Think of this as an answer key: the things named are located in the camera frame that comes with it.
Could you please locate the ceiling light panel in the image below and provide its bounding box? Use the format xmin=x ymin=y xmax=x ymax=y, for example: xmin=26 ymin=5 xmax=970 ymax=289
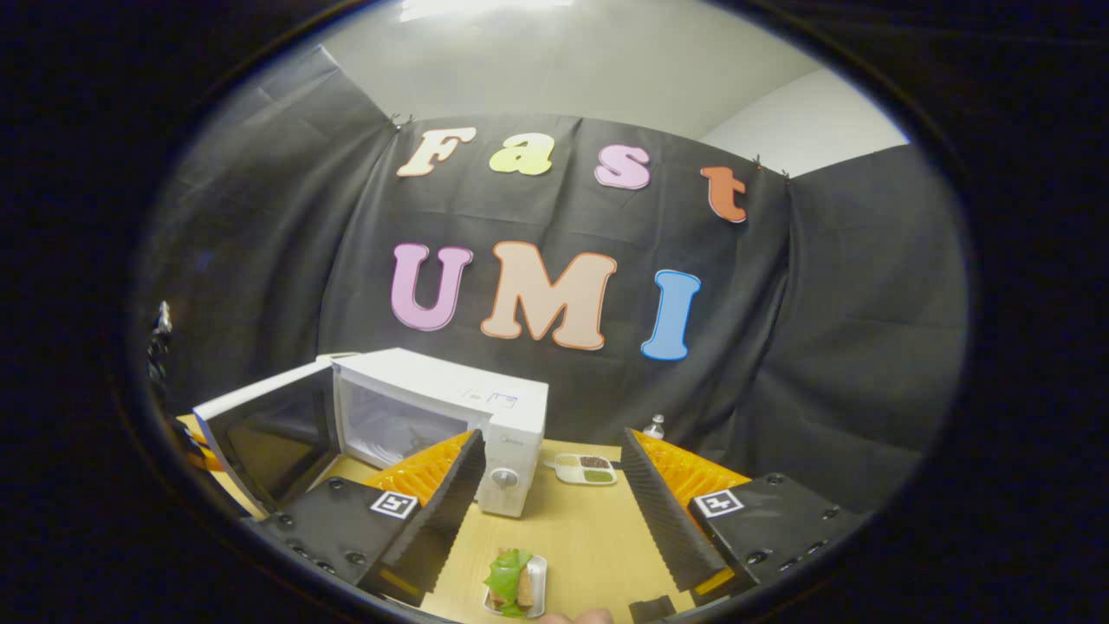
xmin=399 ymin=0 xmax=574 ymax=23

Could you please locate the black backdrop cloth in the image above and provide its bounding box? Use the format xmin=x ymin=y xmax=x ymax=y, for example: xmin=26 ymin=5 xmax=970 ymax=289
xmin=130 ymin=48 xmax=970 ymax=521

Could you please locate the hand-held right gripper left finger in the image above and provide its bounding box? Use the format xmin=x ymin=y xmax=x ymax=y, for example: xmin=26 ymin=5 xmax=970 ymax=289
xmin=243 ymin=429 xmax=488 ymax=608

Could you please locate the small white food plate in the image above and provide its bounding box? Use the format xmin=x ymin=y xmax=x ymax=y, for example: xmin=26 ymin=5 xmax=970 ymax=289
xmin=482 ymin=555 xmax=549 ymax=619

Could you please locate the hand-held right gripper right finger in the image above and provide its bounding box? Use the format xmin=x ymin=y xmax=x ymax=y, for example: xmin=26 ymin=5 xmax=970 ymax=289
xmin=620 ymin=427 xmax=872 ymax=608

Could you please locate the white microwave oven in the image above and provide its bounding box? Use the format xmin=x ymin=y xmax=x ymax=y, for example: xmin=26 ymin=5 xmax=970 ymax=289
xmin=192 ymin=347 xmax=550 ymax=519

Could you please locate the green lettuce sandwich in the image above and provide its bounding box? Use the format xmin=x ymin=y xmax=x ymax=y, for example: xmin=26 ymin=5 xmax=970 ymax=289
xmin=483 ymin=548 xmax=535 ymax=619

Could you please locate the white divided dish of beans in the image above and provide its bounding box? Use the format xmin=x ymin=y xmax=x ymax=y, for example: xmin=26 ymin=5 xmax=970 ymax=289
xmin=546 ymin=452 xmax=619 ymax=487

